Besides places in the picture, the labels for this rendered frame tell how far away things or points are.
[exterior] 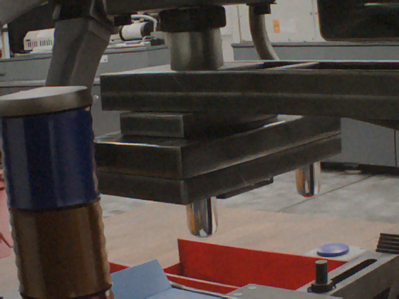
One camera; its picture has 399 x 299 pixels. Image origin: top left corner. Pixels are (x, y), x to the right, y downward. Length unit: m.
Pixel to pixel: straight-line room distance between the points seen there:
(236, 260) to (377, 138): 5.00
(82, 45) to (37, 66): 7.91
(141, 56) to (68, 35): 6.49
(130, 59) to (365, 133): 2.58
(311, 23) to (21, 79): 4.06
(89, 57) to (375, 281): 0.46
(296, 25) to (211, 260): 5.36
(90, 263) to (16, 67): 9.00
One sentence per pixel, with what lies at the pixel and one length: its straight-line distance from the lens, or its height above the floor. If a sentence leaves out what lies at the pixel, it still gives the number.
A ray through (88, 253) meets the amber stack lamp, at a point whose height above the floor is 1.14.
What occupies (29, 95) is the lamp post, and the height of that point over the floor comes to 1.20.
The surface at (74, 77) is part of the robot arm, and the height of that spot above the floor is 1.16.
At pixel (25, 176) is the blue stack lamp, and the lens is 0.30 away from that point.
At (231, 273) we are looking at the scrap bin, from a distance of 0.97.
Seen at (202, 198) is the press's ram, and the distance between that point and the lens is 0.53.
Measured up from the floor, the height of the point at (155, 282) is 1.00.
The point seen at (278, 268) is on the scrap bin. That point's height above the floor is 0.94.
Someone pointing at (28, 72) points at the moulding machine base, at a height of 0.80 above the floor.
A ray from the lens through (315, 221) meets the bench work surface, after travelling 1.27.
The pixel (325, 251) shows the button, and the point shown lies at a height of 0.94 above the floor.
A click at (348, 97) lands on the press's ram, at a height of 1.17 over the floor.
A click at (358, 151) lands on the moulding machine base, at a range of 6.05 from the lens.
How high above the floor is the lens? 1.22
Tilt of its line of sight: 9 degrees down
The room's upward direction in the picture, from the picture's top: 5 degrees counter-clockwise
